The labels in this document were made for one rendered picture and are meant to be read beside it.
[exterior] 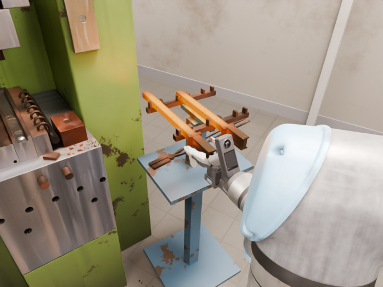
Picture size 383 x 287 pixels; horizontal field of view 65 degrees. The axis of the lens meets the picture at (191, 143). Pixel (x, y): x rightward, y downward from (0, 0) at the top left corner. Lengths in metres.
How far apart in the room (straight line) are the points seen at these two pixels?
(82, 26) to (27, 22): 0.38
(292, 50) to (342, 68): 0.45
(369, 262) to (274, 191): 0.10
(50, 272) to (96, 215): 0.29
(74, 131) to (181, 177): 0.43
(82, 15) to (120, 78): 0.27
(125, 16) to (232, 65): 2.15
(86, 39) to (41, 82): 0.46
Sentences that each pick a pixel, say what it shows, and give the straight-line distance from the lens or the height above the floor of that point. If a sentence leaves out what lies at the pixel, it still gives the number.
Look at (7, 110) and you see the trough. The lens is 1.28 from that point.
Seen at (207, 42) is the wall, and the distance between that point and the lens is 3.28.
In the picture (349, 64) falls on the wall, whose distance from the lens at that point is 2.91.
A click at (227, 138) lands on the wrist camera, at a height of 1.09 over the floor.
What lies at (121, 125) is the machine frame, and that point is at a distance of 1.33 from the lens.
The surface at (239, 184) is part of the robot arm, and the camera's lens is 0.78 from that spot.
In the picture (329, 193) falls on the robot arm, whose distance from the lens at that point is 0.25.
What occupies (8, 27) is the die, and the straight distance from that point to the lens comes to 0.94.
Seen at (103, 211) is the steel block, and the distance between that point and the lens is 1.29.
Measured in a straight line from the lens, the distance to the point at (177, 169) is 1.23.
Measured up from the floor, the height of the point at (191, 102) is 1.01.
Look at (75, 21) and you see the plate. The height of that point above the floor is 1.29.
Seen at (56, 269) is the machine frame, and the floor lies 0.41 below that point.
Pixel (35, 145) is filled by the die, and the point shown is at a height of 0.96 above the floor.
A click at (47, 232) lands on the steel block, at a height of 0.63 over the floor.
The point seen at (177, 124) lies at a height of 1.01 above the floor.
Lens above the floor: 1.54
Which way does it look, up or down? 36 degrees down
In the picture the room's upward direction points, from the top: 2 degrees clockwise
